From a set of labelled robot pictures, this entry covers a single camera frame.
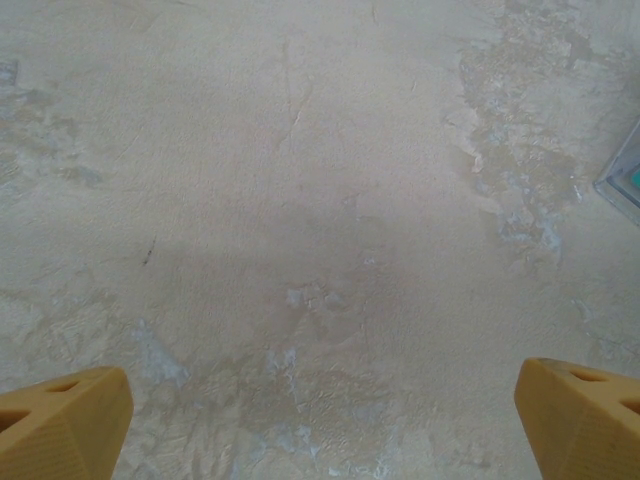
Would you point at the clear acrylic card box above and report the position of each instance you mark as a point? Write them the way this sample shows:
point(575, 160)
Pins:
point(620, 185)

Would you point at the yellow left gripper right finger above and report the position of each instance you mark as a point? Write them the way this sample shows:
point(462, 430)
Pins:
point(585, 430)

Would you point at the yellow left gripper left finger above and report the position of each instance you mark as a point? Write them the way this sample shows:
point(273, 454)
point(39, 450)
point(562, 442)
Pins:
point(60, 430)

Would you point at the teal green plastic card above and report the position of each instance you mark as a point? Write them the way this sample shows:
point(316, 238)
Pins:
point(636, 179)

